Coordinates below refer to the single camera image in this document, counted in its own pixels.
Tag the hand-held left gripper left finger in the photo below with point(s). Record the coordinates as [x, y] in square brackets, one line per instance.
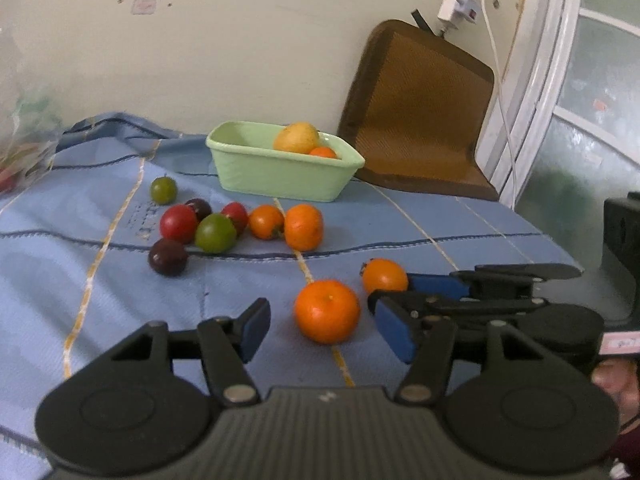
[255, 330]

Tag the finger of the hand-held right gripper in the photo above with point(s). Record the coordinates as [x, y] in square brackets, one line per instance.
[435, 286]
[475, 306]

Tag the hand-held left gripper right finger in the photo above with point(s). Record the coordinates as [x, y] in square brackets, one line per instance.
[395, 332]

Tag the orange persimmon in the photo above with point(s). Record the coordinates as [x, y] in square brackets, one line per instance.
[384, 276]

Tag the large round orange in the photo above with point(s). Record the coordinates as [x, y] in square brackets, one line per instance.
[327, 312]

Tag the large green tomato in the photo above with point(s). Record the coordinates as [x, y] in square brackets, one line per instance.
[215, 233]

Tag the orange tomato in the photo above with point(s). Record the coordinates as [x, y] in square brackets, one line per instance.
[265, 221]

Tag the light green plastic bin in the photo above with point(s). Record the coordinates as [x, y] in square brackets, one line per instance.
[280, 180]

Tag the person's right hand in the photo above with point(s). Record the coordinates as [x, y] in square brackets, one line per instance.
[625, 390]

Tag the dark purple plum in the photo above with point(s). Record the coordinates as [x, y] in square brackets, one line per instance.
[200, 207]
[168, 257]

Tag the ribbed orange tangerine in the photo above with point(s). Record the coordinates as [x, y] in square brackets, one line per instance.
[303, 227]

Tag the red tomato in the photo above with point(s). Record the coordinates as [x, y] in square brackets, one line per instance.
[236, 212]
[177, 223]

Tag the small green tomato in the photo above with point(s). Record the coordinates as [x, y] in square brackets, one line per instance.
[163, 190]

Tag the small orange tangerine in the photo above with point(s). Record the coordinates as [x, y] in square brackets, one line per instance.
[322, 152]

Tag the brown woven seat cushion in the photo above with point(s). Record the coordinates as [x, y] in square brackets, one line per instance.
[415, 110]

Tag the yellow mango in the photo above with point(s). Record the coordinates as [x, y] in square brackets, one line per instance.
[297, 137]

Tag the blue striped blanket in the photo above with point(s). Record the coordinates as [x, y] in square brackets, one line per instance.
[75, 240]

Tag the white framed glass door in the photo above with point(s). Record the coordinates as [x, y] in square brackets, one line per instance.
[540, 60]

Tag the black tape strip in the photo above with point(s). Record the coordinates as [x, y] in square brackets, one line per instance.
[420, 21]

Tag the clear plastic bag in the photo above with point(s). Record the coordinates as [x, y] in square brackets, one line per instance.
[25, 110]

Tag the pink wall sticker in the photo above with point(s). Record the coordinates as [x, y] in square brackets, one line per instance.
[144, 5]

